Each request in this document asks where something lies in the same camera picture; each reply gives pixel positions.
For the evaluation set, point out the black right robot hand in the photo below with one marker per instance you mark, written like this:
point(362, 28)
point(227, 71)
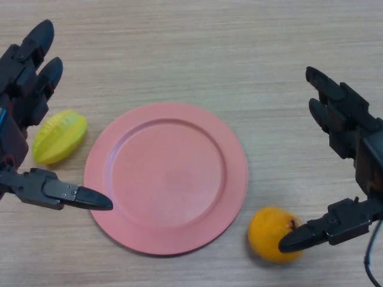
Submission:
point(368, 155)

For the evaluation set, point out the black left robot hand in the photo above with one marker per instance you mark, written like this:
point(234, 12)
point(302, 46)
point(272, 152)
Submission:
point(18, 89)

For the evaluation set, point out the yellow orange pear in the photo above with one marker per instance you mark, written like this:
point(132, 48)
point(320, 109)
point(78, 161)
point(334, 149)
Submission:
point(266, 233)

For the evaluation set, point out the pink round plate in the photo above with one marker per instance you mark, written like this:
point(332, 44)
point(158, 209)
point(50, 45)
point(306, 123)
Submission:
point(167, 179)

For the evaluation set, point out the yellow green starfruit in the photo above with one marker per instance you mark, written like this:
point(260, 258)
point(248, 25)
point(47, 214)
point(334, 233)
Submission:
point(60, 140)

